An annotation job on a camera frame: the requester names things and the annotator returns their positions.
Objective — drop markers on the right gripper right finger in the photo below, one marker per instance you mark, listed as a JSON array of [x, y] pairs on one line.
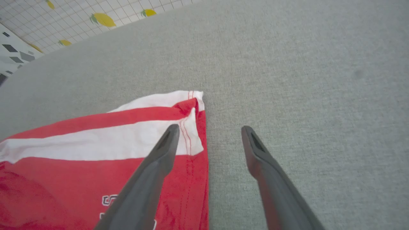
[[281, 198]]

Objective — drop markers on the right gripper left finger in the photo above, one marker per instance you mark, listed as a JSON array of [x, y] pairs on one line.
[[140, 198]]

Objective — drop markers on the red white striped garment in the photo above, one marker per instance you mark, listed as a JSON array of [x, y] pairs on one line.
[[64, 175]]

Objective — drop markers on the grey fabric sofa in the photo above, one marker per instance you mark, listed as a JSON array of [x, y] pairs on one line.
[[287, 80]]

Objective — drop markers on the lemon print partition screen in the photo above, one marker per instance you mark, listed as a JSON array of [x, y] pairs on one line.
[[64, 19]]

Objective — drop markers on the white panel with grey patches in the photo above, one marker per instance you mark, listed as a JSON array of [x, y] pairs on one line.
[[19, 44]]

